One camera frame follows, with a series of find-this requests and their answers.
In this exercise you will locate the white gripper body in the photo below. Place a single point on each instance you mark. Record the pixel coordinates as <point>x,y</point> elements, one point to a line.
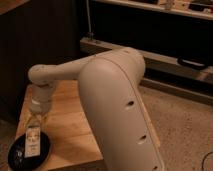
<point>41,102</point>

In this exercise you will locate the small labelled bottle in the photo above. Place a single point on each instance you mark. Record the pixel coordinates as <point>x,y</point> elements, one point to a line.
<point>32,137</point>

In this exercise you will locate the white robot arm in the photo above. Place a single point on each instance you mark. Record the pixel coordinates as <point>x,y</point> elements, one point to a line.
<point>108,86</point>

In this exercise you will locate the wooden table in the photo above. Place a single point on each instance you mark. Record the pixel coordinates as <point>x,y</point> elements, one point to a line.
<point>66,125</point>

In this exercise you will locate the metal stand pole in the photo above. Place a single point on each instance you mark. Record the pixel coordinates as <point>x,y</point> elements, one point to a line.
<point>90,31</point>

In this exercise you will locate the wooden shelf beam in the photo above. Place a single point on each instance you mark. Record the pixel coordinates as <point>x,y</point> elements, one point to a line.
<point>153,61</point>

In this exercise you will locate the upper wooden shelf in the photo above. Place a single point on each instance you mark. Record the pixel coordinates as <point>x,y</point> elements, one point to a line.
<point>178,7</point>

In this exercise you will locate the black handle object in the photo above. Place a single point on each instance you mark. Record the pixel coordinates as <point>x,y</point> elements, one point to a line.
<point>193,65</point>

